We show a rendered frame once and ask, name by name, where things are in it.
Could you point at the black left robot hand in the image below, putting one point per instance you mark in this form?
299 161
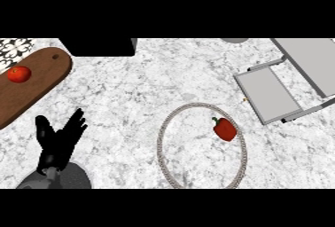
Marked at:
59 141

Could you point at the grey tiered shelf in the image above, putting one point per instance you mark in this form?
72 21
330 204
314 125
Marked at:
289 78

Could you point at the brown wooden cutting board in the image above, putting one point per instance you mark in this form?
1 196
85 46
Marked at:
32 82

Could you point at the red tomato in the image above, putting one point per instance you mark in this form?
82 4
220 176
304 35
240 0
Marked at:
19 74

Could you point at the black appliance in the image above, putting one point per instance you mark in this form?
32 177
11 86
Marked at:
100 46

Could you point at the red bell pepper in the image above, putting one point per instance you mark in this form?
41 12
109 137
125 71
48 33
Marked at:
224 129

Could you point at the grey round object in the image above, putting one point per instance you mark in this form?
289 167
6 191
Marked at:
234 40

